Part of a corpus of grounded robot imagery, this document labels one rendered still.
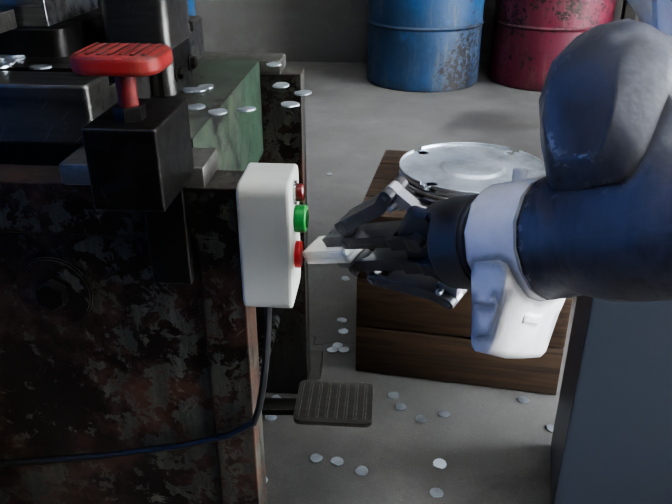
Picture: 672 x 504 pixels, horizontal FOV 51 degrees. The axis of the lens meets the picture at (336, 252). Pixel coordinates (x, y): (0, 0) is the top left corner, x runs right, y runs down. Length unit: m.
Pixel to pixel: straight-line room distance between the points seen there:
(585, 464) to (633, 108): 0.76
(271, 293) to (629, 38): 0.40
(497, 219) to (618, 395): 0.59
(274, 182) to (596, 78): 0.32
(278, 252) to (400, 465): 0.66
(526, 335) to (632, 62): 0.20
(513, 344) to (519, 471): 0.77
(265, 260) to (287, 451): 0.65
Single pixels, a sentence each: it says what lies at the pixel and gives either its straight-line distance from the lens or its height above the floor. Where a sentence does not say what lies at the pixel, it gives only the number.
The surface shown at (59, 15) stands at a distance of 0.93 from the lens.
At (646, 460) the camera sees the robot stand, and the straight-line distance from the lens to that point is 1.13.
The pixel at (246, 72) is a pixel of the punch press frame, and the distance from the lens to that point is 1.03.
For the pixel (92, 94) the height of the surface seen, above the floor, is 0.69.
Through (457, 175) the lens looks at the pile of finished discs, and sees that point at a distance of 1.38.
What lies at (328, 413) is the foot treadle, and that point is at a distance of 1.10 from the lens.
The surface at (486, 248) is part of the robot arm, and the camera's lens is 0.50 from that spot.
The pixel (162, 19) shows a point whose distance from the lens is 0.88.
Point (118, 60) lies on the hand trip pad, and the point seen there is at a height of 0.76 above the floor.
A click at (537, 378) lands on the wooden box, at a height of 0.04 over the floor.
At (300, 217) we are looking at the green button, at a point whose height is 0.59.
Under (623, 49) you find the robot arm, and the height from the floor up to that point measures 0.79.
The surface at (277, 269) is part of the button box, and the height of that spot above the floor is 0.54.
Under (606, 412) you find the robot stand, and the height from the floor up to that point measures 0.23.
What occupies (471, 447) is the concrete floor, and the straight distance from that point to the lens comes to 1.31.
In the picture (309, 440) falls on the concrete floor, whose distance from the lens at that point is 1.30.
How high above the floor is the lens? 0.87
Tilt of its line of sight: 27 degrees down
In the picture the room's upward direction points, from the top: straight up
